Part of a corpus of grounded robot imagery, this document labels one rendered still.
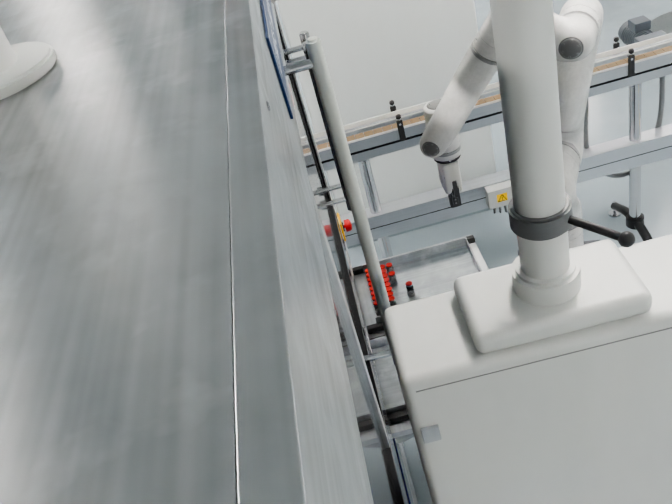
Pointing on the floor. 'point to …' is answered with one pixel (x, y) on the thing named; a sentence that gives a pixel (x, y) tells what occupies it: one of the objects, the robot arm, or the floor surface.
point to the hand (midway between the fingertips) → (454, 200)
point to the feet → (630, 220)
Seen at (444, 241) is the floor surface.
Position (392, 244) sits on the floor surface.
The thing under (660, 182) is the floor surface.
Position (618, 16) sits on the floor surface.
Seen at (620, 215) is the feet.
